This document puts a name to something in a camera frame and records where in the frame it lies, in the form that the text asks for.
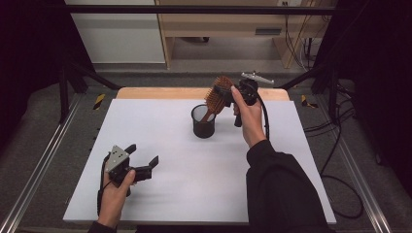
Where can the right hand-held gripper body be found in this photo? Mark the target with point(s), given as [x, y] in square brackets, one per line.
[247, 90]

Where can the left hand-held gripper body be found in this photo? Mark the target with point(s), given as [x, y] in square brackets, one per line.
[118, 166]

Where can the brown wooden hairbrush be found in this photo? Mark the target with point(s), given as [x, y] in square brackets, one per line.
[216, 98]

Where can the black mesh pen cup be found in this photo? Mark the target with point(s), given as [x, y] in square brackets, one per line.
[204, 126]

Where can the person's right hand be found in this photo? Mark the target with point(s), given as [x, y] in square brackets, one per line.
[251, 119]

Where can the person's left hand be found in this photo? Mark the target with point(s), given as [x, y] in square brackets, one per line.
[115, 200]

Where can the white table board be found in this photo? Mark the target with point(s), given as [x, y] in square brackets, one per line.
[194, 194]

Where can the light wooden table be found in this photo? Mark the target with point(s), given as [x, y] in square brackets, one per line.
[162, 93]

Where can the light wooden desk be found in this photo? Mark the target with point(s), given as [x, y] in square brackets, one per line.
[226, 24]

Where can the white cabinet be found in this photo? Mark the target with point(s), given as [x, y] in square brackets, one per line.
[123, 35]

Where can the black curtain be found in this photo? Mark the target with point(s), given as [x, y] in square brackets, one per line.
[382, 64]
[29, 48]

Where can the aluminium floor rail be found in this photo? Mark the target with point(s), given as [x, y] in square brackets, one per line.
[39, 165]
[359, 174]

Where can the black metal frame stand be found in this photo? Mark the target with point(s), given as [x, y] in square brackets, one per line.
[64, 93]
[332, 93]

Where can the black horizontal frame bar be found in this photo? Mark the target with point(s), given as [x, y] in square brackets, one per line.
[194, 9]

